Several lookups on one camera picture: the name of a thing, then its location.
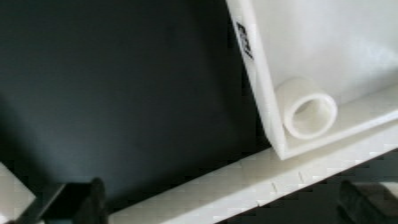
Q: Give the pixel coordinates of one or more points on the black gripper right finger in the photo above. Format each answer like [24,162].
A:
[367,203]

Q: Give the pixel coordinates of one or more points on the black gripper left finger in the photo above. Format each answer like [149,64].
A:
[69,204]

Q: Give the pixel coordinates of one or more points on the white square tabletop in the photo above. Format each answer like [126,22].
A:
[318,47]

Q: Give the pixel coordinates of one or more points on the white L-shaped obstacle fence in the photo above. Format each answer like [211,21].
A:
[254,181]

